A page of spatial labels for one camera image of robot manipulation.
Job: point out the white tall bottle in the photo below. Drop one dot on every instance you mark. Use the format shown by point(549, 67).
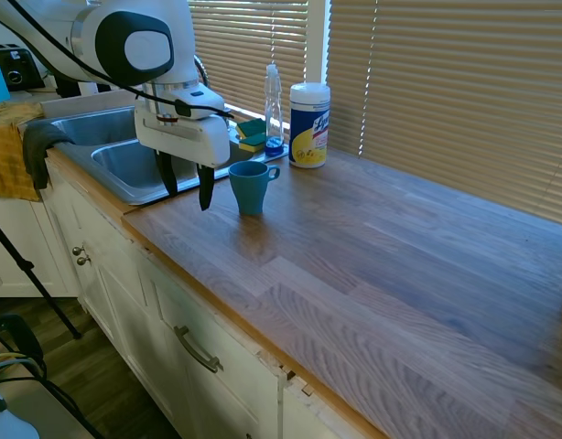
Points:
point(88, 89)

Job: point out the black tripod leg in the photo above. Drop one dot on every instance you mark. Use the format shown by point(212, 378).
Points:
point(31, 279)

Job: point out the white kitchen base cabinet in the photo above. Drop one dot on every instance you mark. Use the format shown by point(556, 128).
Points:
point(139, 292)

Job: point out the yellow green sponge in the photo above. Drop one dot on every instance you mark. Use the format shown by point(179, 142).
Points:
point(252, 144)
point(250, 127)

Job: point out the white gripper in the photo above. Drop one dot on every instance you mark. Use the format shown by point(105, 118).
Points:
point(185, 137)

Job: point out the black toaster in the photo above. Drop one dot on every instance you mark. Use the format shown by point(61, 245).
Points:
point(15, 68)

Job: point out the narrow beige window blind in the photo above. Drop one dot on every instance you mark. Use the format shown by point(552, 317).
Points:
point(249, 46)

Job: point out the clear dish soap bottle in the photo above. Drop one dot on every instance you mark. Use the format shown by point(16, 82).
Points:
point(273, 114)

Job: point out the black framed stand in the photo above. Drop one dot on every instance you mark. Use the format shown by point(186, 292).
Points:
point(20, 338)

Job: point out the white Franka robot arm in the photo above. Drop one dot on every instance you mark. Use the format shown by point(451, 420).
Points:
point(139, 46)

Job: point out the teal ceramic mug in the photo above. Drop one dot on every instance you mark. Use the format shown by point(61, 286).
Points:
point(250, 192)

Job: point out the stainless steel double sink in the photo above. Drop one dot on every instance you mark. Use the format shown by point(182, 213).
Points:
point(116, 160)

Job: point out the Lysol wipes canister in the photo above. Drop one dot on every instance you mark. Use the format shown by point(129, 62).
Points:
point(309, 132)

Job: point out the yellow kitchen towel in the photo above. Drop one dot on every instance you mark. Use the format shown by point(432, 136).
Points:
point(4, 151)

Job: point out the pale grey backsplash ledge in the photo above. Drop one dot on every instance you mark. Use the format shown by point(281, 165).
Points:
point(79, 107)

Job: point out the wide beige window blind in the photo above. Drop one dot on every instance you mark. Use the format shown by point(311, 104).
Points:
point(446, 91)

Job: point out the round metal cabinet knob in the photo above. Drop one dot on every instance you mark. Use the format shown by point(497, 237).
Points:
point(83, 261)
point(78, 251)

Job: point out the black canister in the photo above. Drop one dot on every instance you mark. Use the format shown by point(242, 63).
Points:
point(66, 87)

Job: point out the white window frame post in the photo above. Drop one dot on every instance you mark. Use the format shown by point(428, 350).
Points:
point(318, 41)

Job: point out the grey dish cloth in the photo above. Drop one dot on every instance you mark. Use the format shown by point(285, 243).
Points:
point(36, 146)

